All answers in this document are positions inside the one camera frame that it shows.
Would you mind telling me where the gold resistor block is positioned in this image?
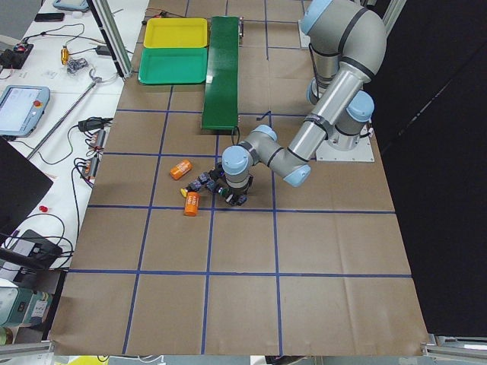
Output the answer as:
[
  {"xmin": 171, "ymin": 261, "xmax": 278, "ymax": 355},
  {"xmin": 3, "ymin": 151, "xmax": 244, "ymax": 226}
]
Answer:
[{"xmin": 60, "ymin": 46, "xmax": 70, "ymax": 65}]

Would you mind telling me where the black power adapter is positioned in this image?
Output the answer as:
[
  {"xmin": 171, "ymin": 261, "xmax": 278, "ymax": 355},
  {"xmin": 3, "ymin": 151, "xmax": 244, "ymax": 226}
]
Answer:
[{"xmin": 95, "ymin": 46, "xmax": 111, "ymax": 56}]

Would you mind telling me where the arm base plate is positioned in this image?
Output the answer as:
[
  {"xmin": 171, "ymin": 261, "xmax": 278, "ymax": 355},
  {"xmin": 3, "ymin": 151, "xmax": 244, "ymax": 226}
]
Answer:
[
  {"xmin": 316, "ymin": 127, "xmax": 375, "ymax": 163},
  {"xmin": 298, "ymin": 20, "xmax": 310, "ymax": 49}
]

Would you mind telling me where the green push button switch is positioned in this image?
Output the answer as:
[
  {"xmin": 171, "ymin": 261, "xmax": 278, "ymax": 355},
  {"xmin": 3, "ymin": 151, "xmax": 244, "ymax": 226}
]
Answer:
[{"xmin": 226, "ymin": 194, "xmax": 247, "ymax": 206}]

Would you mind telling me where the orange 4680 cylinder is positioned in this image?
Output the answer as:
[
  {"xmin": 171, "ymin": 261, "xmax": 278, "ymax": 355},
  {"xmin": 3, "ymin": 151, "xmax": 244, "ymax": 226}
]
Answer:
[
  {"xmin": 170, "ymin": 159, "xmax": 193, "ymax": 180},
  {"xmin": 184, "ymin": 192, "xmax": 200, "ymax": 217}
]

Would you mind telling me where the black monitor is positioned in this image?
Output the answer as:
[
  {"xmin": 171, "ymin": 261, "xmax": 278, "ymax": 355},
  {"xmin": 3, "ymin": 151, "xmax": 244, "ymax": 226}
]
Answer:
[{"xmin": 0, "ymin": 138, "xmax": 53, "ymax": 235}]

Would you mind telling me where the blue teach pendant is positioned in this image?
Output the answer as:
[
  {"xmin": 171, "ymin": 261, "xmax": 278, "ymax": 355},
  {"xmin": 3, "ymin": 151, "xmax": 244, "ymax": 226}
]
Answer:
[{"xmin": 1, "ymin": 85, "xmax": 50, "ymax": 138}]

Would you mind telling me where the yellow plastic tray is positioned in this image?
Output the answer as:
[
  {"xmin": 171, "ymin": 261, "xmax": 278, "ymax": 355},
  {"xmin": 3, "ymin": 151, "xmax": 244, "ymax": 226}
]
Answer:
[{"xmin": 143, "ymin": 17, "xmax": 208, "ymax": 48}]

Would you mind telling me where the aluminium frame post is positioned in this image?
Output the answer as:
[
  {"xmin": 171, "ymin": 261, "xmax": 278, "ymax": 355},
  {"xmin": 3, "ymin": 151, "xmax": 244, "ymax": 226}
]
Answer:
[{"xmin": 87, "ymin": 0, "xmax": 132, "ymax": 79}]

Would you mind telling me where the green plastic tray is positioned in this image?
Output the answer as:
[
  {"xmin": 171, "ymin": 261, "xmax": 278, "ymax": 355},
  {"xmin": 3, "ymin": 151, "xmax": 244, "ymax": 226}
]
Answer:
[{"xmin": 138, "ymin": 48, "xmax": 208, "ymax": 84}]

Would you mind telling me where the green conveyor belt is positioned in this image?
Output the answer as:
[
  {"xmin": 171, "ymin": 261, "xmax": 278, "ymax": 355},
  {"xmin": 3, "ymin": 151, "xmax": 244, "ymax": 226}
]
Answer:
[{"xmin": 201, "ymin": 16, "xmax": 240, "ymax": 131}]

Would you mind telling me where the black smartphone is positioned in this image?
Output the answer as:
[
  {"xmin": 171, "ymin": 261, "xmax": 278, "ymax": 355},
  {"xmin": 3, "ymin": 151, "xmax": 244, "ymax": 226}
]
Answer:
[{"xmin": 34, "ymin": 12, "xmax": 65, "ymax": 22}]

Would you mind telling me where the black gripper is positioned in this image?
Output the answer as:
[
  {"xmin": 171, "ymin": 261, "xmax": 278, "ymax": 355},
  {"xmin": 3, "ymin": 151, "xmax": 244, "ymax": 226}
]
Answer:
[{"xmin": 213, "ymin": 160, "xmax": 253, "ymax": 205}]

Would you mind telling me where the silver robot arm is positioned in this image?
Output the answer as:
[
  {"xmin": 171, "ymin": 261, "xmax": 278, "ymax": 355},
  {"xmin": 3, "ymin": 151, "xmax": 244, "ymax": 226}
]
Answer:
[{"xmin": 206, "ymin": 1, "xmax": 387, "ymax": 205}]

